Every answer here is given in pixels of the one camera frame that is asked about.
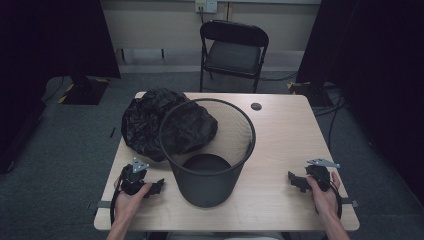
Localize black mesh wastebasket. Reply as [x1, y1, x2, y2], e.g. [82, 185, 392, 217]
[158, 97, 257, 209]

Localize black plastic trash bag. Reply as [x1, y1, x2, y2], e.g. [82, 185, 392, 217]
[120, 87, 219, 163]

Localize black floor cables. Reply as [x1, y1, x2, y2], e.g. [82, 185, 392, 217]
[312, 89, 347, 151]

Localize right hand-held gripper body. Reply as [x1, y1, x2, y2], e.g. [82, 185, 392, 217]
[304, 158, 341, 193]

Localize black cable behind chair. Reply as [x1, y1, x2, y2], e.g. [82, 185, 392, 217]
[259, 71, 298, 83]

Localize left hand-held gripper cable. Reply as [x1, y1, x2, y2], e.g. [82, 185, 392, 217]
[109, 186, 123, 226]

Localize black folding chair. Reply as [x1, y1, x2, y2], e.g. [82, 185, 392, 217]
[199, 19, 270, 94]

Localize black curtain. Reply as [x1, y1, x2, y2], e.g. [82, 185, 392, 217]
[295, 0, 424, 203]
[0, 0, 122, 174]

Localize person's left hand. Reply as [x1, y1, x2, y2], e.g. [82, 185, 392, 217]
[113, 178, 154, 228]

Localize white wall outlet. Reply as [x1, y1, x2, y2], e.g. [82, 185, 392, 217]
[194, 0, 218, 14]

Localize black stand base striped tape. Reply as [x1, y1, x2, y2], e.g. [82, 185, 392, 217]
[57, 75, 111, 106]
[287, 81, 335, 108]

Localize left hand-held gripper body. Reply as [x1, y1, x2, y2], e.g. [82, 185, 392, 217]
[119, 157, 153, 196]

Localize person's right hand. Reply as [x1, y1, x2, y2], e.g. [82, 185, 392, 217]
[305, 171, 343, 221]

